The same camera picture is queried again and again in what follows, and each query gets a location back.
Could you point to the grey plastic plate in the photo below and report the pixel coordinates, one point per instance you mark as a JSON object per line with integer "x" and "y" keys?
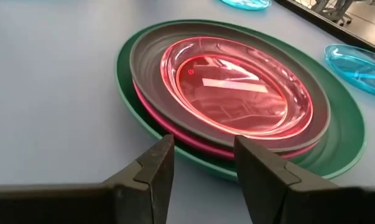
{"x": 150, "y": 53}

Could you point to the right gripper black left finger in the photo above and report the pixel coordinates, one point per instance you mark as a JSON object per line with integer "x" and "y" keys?
{"x": 81, "y": 202}

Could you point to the large green plastic plate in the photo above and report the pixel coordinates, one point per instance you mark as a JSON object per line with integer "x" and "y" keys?
{"x": 339, "y": 130}

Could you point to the red translucent plastic plate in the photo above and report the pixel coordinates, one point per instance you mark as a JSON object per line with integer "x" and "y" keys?
{"x": 237, "y": 102}

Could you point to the office chair base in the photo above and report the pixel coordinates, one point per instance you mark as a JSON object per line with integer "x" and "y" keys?
{"x": 333, "y": 11}

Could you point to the pink plastic plate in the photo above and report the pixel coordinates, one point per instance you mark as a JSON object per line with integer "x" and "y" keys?
{"x": 206, "y": 148}

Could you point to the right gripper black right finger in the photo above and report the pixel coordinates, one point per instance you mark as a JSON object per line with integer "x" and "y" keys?
{"x": 299, "y": 202}

